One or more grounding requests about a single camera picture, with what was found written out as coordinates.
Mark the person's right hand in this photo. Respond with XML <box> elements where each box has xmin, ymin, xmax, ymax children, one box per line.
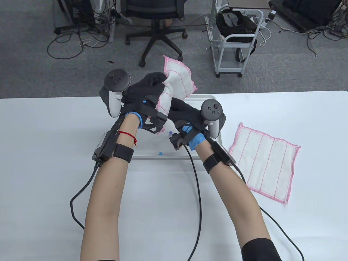
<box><xmin>168</xmin><ymin>97</ymin><xmax>212</xmax><ymax>151</ymax></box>

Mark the person's left hand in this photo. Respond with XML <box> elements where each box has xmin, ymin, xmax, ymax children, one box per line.
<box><xmin>119</xmin><ymin>72</ymin><xmax>168</xmax><ymax>129</ymax></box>

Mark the white pink-striped dish cloth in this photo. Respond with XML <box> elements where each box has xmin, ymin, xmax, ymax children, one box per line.
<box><xmin>155</xmin><ymin>55</ymin><xmax>198</xmax><ymax>115</ymax></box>
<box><xmin>229</xmin><ymin>122</ymin><xmax>302</xmax><ymax>204</ymax></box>

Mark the person's left forearm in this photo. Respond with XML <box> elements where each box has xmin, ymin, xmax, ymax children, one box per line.
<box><xmin>80</xmin><ymin>113</ymin><xmax>142</xmax><ymax>261</ymax></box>

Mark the person's right forearm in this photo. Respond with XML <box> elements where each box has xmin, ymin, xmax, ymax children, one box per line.
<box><xmin>194</xmin><ymin>136</ymin><xmax>284</xmax><ymax>261</ymax></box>

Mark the grey right hand controller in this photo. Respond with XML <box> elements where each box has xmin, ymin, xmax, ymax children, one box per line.
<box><xmin>200</xmin><ymin>99</ymin><xmax>226</xmax><ymax>139</ymax></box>

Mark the grey hand controller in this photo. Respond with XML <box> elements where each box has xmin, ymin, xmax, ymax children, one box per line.
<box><xmin>99</xmin><ymin>69</ymin><xmax>132</xmax><ymax>118</ymax></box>
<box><xmin>200</xmin><ymin>99</ymin><xmax>226</xmax><ymax>139</ymax></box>

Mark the grey left hand controller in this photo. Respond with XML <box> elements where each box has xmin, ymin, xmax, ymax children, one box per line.
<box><xmin>99</xmin><ymin>69</ymin><xmax>132</xmax><ymax>118</ymax></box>

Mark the white plastic tray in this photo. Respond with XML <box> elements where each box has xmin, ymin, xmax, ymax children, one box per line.
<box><xmin>130</xmin><ymin>94</ymin><xmax>223</xmax><ymax>160</ymax></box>

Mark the black right wrist box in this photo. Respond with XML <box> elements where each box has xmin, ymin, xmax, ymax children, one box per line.
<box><xmin>210</xmin><ymin>141</ymin><xmax>237</xmax><ymax>166</ymax></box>

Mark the black wrist box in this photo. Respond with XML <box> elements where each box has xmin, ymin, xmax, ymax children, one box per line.
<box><xmin>92</xmin><ymin>130</ymin><xmax>120</xmax><ymax>163</ymax></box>
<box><xmin>210</xmin><ymin>141</ymin><xmax>237</xmax><ymax>166</ymax></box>

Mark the black office chair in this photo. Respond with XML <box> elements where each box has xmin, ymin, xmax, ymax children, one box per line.
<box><xmin>120</xmin><ymin>0</ymin><xmax>188</xmax><ymax>68</ymax></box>

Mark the white metal cart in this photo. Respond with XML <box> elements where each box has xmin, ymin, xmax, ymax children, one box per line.
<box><xmin>210</xmin><ymin>0</ymin><xmax>264</xmax><ymax>78</ymax></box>

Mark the black left wrist box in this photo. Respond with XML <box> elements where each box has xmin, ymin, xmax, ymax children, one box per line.
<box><xmin>92</xmin><ymin>130</ymin><xmax>120</xmax><ymax>163</ymax></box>

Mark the white power strip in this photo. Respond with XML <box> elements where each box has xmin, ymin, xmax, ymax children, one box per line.
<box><xmin>204</xmin><ymin>16</ymin><xmax>213</xmax><ymax>42</ymax></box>

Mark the black equipment stand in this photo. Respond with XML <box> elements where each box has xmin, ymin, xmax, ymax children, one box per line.
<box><xmin>53</xmin><ymin>0</ymin><xmax>116</xmax><ymax>35</ymax></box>

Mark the black bag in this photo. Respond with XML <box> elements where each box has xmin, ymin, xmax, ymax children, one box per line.
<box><xmin>215</xmin><ymin>7</ymin><xmax>257</xmax><ymax>63</ymax></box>

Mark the black flat equipment base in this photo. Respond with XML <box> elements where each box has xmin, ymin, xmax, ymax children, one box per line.
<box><xmin>268</xmin><ymin>0</ymin><xmax>348</xmax><ymax>33</ymax></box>

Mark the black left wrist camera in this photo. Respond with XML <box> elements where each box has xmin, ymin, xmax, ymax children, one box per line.
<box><xmin>148</xmin><ymin>111</ymin><xmax>168</xmax><ymax>134</ymax></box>

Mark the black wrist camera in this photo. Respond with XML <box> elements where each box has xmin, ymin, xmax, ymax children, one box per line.
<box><xmin>169</xmin><ymin>133</ymin><xmax>186</xmax><ymax>151</ymax></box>
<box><xmin>148</xmin><ymin>111</ymin><xmax>168</xmax><ymax>134</ymax></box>

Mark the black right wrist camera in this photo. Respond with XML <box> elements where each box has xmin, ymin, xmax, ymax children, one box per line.
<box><xmin>169</xmin><ymin>133</ymin><xmax>186</xmax><ymax>151</ymax></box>

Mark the red string bracelet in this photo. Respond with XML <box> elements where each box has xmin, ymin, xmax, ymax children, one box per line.
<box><xmin>118</xmin><ymin>131</ymin><xmax>137</xmax><ymax>147</ymax></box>

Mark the black right wrist strap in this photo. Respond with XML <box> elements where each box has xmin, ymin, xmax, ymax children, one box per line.
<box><xmin>202</xmin><ymin>154</ymin><xmax>218</xmax><ymax>175</ymax></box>

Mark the black wrist strap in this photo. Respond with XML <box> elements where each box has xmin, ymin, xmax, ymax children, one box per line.
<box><xmin>113</xmin><ymin>143</ymin><xmax>134</xmax><ymax>163</ymax></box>
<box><xmin>202</xmin><ymin>154</ymin><xmax>218</xmax><ymax>175</ymax></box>

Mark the black left wrist strap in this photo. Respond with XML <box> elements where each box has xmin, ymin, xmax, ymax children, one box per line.
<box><xmin>113</xmin><ymin>143</ymin><xmax>134</xmax><ymax>163</ymax></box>

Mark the black floor cable bundle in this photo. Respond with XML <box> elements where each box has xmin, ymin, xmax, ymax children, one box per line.
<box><xmin>46</xmin><ymin>26</ymin><xmax>115</xmax><ymax>60</ymax></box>

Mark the black right camera cable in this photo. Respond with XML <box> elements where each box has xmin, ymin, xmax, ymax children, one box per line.
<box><xmin>183</xmin><ymin>144</ymin><xmax>202</xmax><ymax>261</ymax></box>

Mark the white floor cable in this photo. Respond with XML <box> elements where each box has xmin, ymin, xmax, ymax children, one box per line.
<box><xmin>256</xmin><ymin>26</ymin><xmax>272</xmax><ymax>47</ymax></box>

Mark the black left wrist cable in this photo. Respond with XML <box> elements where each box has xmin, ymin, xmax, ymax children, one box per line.
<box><xmin>70</xmin><ymin>161</ymin><xmax>99</xmax><ymax>230</ymax></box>

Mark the black right box cable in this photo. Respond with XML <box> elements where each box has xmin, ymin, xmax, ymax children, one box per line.
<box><xmin>235</xmin><ymin>164</ymin><xmax>305</xmax><ymax>261</ymax></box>

